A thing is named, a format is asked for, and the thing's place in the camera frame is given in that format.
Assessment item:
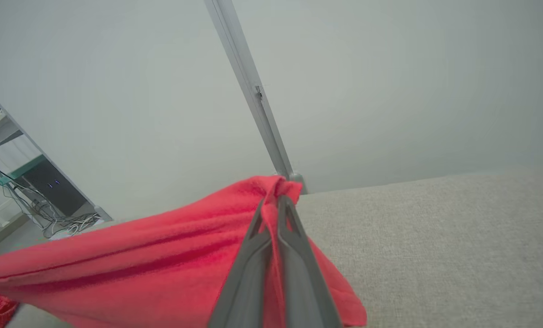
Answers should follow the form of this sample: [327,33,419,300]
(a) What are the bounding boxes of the white power strips with cables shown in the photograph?
[0,150,48,219]

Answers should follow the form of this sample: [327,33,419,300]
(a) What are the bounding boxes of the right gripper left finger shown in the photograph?
[207,200,273,328]

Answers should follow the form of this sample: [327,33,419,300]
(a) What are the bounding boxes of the white cable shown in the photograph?
[42,212,102,239]

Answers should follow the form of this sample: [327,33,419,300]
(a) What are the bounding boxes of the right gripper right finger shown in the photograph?
[278,195,343,328]

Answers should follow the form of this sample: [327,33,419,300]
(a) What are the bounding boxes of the red and white garment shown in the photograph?
[0,175,368,328]

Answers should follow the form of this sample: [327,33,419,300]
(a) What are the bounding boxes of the black computer tower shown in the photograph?
[15,159,88,218]

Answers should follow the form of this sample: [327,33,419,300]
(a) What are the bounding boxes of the grey metal partition post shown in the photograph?
[203,0,306,195]

